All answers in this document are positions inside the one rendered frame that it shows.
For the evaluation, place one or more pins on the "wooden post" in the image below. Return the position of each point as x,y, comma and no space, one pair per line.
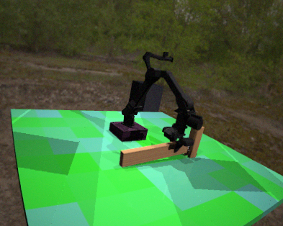
196,136

